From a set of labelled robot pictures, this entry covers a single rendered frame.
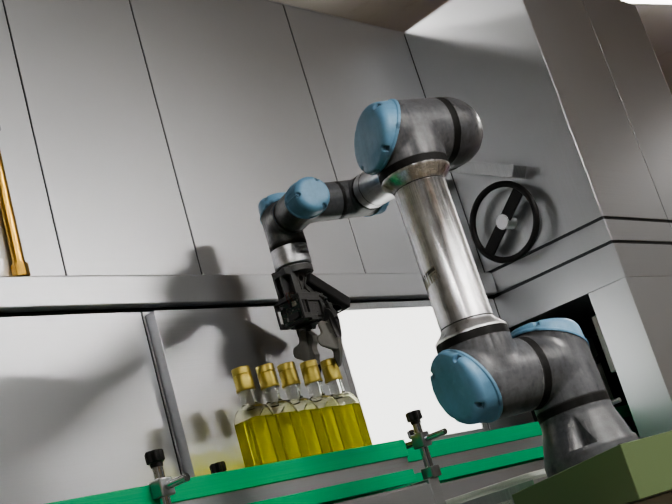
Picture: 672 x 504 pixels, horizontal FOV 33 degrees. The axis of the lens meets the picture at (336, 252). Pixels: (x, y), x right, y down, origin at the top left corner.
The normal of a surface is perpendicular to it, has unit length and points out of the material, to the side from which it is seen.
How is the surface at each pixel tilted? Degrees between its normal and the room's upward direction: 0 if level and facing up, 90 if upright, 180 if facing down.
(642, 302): 90
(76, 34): 90
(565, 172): 90
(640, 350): 90
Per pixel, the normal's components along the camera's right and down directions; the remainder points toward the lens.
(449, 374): -0.82, 0.24
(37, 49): 0.68, -0.39
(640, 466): 0.46, -0.37
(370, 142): -0.89, 0.00
